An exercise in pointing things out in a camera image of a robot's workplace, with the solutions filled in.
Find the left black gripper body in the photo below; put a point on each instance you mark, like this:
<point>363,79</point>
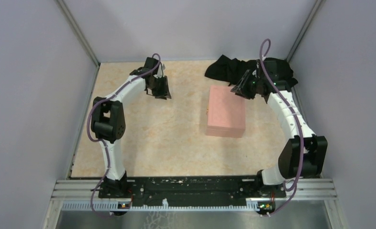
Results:
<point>155,88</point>

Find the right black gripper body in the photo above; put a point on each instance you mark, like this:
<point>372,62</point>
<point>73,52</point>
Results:
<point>256,81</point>

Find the pink jewelry box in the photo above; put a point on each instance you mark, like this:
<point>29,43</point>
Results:
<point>226,113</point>

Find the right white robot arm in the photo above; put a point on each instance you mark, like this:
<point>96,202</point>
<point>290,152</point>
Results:
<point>304,153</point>

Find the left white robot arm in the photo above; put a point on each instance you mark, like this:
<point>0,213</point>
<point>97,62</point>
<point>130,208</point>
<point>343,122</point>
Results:
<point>107,118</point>

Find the black cloth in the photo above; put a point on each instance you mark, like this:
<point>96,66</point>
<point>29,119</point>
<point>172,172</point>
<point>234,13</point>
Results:
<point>232,70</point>

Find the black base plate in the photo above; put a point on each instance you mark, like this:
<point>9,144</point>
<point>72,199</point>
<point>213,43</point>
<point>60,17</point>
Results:
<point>191,191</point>

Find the aluminium frame rail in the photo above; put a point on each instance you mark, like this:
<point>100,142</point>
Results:
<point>81,189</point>

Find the white toothed cable rail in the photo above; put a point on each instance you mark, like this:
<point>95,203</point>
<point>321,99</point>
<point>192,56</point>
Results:
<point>115,205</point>

